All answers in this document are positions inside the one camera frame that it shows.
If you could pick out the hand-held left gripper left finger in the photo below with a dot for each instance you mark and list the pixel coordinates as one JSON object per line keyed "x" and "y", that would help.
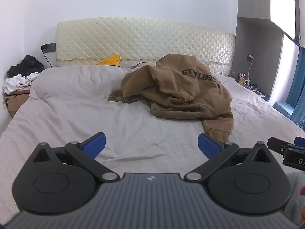
{"x": 95, "y": 144}

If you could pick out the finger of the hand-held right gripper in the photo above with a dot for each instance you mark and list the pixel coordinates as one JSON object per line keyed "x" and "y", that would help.
{"x": 280, "y": 144}

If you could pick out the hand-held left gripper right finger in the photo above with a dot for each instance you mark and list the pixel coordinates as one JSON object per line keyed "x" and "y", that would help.
{"x": 208, "y": 145}

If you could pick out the brown hoodie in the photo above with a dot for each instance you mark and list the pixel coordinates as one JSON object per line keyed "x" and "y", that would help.
{"x": 181, "y": 93}

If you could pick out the black clothes pile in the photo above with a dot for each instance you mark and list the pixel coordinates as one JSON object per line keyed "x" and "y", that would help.
{"x": 26, "y": 64}

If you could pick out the person's grey clothing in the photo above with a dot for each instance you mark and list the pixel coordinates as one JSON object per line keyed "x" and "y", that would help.
{"x": 293, "y": 193}

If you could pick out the blue chair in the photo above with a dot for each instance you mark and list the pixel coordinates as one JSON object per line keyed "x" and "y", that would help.
{"x": 283, "y": 109}

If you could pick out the light grey duvet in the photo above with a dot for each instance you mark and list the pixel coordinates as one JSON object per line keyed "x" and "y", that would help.
{"x": 83, "y": 105}

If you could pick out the blue storage box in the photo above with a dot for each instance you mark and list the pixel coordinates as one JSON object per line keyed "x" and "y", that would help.
{"x": 265, "y": 98}

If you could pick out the blue curtain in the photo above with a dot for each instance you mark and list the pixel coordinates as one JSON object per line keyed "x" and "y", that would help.
{"x": 296, "y": 88}

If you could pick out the yellow pillow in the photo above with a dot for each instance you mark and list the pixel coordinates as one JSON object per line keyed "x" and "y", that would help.
{"x": 112, "y": 60}

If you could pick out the cardboard box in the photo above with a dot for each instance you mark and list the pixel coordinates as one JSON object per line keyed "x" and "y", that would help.
{"x": 16, "y": 100}

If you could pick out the cream quilted headboard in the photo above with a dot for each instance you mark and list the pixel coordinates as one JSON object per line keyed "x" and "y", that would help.
{"x": 143, "y": 38}

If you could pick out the black wall socket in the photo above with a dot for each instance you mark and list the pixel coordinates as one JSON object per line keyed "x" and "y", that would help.
{"x": 48, "y": 47}

